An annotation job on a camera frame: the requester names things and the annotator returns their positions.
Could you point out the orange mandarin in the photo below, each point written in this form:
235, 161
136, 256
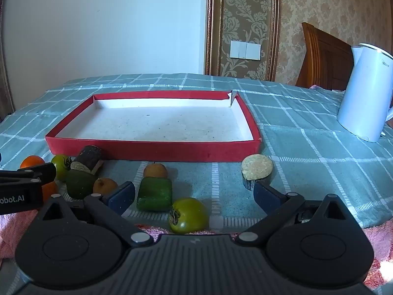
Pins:
49, 190
30, 161

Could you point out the pink towel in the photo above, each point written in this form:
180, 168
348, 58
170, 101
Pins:
12, 230

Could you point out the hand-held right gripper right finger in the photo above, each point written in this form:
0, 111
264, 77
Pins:
265, 196

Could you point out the white wall switch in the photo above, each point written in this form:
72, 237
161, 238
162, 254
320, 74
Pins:
245, 50

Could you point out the brown curtain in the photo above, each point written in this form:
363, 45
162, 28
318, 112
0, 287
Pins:
4, 92

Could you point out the wide dark eggplant piece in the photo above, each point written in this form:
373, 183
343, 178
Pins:
256, 166

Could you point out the dark green cut fruit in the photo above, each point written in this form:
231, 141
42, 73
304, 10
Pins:
79, 184

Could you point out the small green persimmon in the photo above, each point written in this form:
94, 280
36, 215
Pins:
60, 167

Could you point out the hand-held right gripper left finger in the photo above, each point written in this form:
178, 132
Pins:
121, 198

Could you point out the pink cloth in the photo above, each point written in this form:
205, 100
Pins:
314, 87

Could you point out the gold framed wall panel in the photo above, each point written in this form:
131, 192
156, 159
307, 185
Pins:
245, 12

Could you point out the green cucumber piece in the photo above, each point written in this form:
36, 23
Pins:
153, 193

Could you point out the brown longan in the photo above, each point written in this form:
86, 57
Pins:
155, 170
103, 186

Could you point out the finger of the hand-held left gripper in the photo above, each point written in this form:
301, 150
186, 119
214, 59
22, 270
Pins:
43, 170

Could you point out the white electric kettle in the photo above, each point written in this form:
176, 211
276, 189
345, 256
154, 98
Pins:
365, 98

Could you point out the green checked cloth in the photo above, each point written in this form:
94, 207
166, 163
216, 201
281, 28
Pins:
307, 159

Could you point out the brown wooden headboard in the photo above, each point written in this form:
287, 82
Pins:
325, 61

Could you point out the red shallow cardboard box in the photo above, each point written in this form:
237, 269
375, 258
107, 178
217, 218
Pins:
153, 153

